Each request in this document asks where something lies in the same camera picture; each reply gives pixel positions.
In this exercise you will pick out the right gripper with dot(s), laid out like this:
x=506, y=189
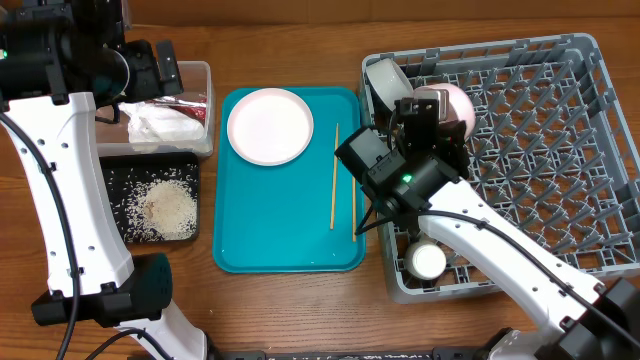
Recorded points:
x=451, y=140

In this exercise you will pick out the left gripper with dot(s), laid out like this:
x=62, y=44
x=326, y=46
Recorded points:
x=149, y=84

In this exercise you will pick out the white napkin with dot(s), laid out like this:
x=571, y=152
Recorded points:
x=149, y=123

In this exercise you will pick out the red sauce packet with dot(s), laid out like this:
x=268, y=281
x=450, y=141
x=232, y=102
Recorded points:
x=193, y=109

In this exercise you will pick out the grey bowl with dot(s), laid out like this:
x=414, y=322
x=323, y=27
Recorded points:
x=389, y=82

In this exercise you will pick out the white cup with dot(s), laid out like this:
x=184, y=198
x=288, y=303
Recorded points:
x=425, y=260

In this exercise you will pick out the large white plate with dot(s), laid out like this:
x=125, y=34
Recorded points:
x=270, y=127

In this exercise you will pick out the pile of rice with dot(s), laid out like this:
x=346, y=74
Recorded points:
x=167, y=207

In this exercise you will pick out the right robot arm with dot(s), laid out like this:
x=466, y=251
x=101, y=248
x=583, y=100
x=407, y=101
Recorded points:
x=416, y=179

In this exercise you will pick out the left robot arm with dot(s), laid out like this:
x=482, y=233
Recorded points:
x=60, y=62

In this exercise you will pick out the clear plastic waste bin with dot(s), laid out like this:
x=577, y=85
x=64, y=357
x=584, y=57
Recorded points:
x=111, y=128

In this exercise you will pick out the grey dishwasher rack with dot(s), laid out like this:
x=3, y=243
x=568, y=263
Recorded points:
x=551, y=150

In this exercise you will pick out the left wooden chopstick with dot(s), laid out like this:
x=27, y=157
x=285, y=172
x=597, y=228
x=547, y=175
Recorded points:
x=334, y=179

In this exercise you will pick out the wooden chopstick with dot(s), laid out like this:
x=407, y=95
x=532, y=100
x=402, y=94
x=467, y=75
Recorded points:
x=334, y=179
x=353, y=209

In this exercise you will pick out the black plastic tray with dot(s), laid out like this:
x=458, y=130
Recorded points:
x=150, y=200

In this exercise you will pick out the right wooden chopstick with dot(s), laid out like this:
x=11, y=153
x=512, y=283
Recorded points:
x=353, y=209

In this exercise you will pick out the teal serving tray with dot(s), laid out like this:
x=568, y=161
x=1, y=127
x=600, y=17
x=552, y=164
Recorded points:
x=276, y=219

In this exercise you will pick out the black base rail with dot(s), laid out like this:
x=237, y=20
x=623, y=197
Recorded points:
x=437, y=353

